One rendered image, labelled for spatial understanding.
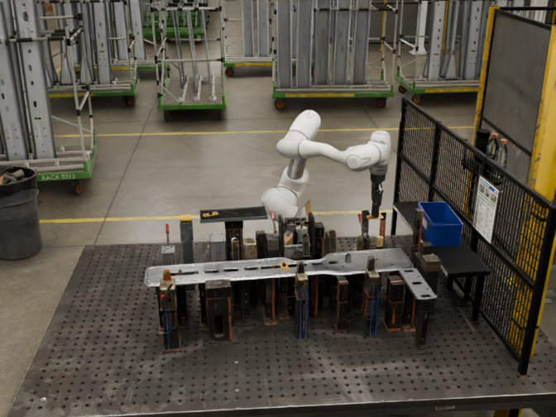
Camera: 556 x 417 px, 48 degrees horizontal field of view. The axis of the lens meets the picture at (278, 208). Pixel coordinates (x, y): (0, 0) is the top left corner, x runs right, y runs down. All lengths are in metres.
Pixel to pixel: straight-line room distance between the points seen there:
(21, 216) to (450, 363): 3.77
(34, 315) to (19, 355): 0.47
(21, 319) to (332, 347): 2.58
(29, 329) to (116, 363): 1.76
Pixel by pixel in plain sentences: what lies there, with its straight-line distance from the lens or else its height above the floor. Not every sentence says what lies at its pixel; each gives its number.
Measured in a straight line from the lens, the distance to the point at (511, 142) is 5.35.
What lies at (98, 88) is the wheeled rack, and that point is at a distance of 10.39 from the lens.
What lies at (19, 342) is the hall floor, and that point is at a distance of 4.73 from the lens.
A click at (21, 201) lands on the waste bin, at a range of 5.55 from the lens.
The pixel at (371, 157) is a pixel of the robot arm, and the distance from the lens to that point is 2.93.
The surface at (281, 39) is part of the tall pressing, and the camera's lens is 9.96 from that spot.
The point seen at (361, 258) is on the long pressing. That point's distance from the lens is 3.34.
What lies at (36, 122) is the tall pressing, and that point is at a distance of 7.17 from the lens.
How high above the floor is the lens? 2.59
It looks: 24 degrees down
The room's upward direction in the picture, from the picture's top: straight up
